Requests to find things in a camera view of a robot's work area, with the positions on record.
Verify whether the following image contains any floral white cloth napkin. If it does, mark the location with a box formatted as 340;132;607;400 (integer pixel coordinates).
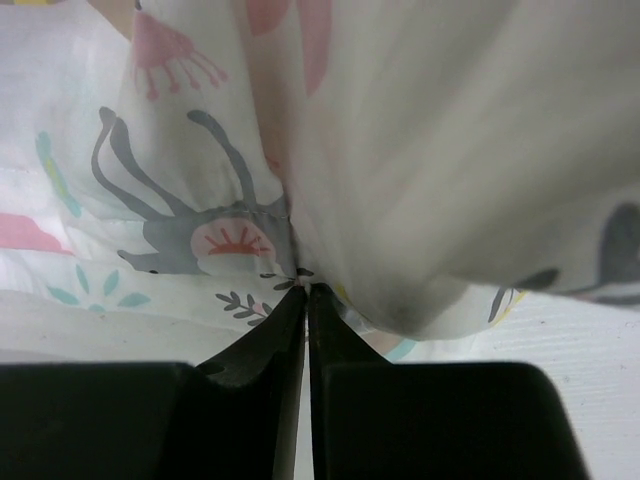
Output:
1;1;639;339

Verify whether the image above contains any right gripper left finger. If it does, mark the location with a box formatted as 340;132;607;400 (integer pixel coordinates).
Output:
1;287;306;479

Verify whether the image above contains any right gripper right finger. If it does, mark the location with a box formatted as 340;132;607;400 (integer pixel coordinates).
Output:
308;285;589;479

